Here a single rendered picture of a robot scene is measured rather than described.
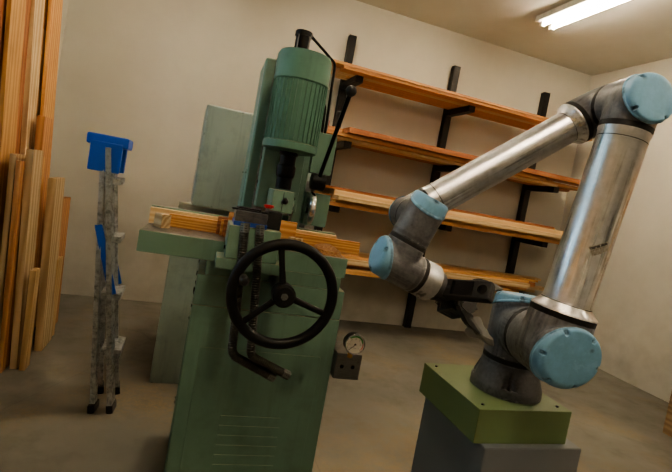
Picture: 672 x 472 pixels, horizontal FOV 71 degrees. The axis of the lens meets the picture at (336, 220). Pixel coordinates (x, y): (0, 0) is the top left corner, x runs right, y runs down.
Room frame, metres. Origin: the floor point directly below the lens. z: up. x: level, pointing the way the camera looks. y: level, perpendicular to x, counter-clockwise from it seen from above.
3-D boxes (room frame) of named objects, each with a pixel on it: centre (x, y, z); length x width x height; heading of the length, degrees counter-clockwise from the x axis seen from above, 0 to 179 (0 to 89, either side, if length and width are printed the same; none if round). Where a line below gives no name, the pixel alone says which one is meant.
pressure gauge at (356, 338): (1.40, -0.12, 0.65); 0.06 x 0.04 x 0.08; 105
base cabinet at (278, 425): (1.65, 0.22, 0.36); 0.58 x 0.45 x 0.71; 15
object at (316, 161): (1.78, 0.10, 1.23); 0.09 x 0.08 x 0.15; 15
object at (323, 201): (1.75, 0.08, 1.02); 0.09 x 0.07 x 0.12; 105
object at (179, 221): (1.53, 0.21, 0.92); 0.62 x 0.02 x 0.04; 105
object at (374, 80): (4.07, -0.92, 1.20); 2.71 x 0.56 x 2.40; 108
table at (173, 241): (1.40, 0.25, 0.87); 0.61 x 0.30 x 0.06; 105
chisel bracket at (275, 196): (1.55, 0.19, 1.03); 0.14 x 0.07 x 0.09; 15
